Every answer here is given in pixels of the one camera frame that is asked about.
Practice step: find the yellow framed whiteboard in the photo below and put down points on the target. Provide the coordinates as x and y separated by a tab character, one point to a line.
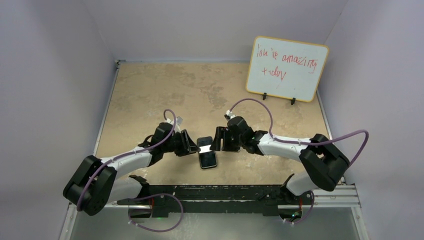
286	69

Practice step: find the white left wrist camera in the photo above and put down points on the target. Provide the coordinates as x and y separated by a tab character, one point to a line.
178	121

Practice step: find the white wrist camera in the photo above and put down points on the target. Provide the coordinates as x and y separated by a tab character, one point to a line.
229	115
178	121

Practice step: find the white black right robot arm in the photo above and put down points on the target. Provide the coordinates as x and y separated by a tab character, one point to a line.
323	162

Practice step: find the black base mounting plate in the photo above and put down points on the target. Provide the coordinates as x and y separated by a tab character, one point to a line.
269	200

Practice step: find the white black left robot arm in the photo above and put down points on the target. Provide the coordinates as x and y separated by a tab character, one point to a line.
99	181

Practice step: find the black phone silver edge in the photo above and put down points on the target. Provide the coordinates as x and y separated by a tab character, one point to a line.
207	154

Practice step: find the black phone case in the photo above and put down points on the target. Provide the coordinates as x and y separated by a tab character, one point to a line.
208	157

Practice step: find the aluminium frame rail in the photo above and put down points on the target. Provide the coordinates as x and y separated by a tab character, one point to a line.
343	197

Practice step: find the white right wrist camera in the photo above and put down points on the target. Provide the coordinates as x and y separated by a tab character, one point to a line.
229	115

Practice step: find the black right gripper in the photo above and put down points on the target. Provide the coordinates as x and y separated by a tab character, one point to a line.
222	133

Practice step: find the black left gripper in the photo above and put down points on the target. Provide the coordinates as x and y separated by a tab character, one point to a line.
187	147

